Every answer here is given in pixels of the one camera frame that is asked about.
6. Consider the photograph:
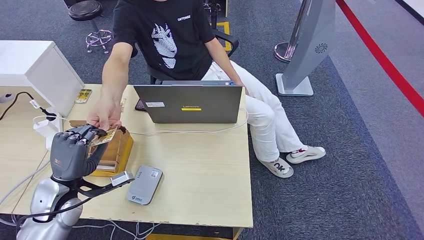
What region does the grey kiosk stand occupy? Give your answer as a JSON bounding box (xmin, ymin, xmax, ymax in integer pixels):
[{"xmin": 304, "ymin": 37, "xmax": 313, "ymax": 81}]
[{"xmin": 275, "ymin": 0, "xmax": 336, "ymax": 97}]

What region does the chrome stanchion post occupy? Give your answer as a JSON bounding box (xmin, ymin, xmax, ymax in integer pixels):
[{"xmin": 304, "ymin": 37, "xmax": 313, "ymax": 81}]
[{"xmin": 273, "ymin": 0, "xmax": 312, "ymax": 64}]

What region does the yellow patterned card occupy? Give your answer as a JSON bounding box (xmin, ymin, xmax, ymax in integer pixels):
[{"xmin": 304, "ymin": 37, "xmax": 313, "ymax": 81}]
[{"xmin": 74, "ymin": 88, "xmax": 93, "ymax": 105}]

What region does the person's right hand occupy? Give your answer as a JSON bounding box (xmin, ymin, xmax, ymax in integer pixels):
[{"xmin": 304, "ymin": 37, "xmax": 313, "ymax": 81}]
[{"xmin": 86, "ymin": 97, "xmax": 123, "ymax": 132}]

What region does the grey card reader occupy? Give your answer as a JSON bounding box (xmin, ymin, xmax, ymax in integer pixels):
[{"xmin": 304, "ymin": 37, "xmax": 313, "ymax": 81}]
[{"xmin": 126, "ymin": 165, "xmax": 164, "ymax": 206}]

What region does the gold patterned ID card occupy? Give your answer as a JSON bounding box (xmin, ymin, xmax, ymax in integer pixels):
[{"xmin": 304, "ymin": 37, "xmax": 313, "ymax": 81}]
[{"xmin": 87, "ymin": 127, "xmax": 118, "ymax": 148}]

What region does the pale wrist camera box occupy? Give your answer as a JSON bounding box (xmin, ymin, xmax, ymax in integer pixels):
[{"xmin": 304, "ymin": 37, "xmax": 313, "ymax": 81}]
[{"xmin": 110, "ymin": 170, "xmax": 136, "ymax": 187}]

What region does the grey power cable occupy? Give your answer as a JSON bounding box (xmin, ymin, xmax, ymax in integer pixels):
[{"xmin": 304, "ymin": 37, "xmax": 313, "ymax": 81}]
[{"xmin": 0, "ymin": 158, "xmax": 51, "ymax": 206}]

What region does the wooden card organizer box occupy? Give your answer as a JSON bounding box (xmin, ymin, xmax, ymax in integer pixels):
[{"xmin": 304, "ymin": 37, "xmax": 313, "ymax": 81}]
[{"xmin": 68, "ymin": 119, "xmax": 134, "ymax": 178}]

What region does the person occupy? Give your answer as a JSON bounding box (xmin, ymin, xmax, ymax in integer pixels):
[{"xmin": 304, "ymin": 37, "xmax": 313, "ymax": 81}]
[{"xmin": 86, "ymin": 0, "xmax": 327, "ymax": 179}]

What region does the grey Lenovo laptop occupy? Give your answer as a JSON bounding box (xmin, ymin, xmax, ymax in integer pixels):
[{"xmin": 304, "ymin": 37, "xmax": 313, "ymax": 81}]
[{"xmin": 133, "ymin": 80, "xmax": 243, "ymax": 124}]

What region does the person's left hand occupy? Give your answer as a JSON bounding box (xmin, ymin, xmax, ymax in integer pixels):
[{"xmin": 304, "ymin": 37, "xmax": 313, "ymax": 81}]
[{"xmin": 235, "ymin": 78, "xmax": 249, "ymax": 97}]

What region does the black cable with plug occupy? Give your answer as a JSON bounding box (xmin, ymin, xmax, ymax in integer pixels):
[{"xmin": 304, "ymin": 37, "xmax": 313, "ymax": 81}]
[{"xmin": 0, "ymin": 91, "xmax": 58, "ymax": 122}]

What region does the white power strip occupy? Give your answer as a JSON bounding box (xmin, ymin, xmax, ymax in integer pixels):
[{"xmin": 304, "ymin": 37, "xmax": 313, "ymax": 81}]
[{"xmin": 44, "ymin": 106, "xmax": 64, "ymax": 152}]

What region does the white floor cable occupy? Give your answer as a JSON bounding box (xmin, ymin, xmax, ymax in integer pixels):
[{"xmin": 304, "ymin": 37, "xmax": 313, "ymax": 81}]
[{"xmin": 71, "ymin": 218, "xmax": 163, "ymax": 240}]

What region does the white cabinet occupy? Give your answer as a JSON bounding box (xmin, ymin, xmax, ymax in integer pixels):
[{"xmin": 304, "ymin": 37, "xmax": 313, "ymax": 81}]
[{"xmin": 0, "ymin": 40, "xmax": 85, "ymax": 117}]

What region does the black round stool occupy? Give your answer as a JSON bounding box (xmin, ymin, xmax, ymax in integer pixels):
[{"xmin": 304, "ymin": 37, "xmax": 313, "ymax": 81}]
[{"xmin": 68, "ymin": 0, "xmax": 114, "ymax": 55}]

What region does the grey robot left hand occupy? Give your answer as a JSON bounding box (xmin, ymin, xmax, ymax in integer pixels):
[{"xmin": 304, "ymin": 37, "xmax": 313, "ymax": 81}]
[{"xmin": 49, "ymin": 124, "xmax": 110, "ymax": 181}]

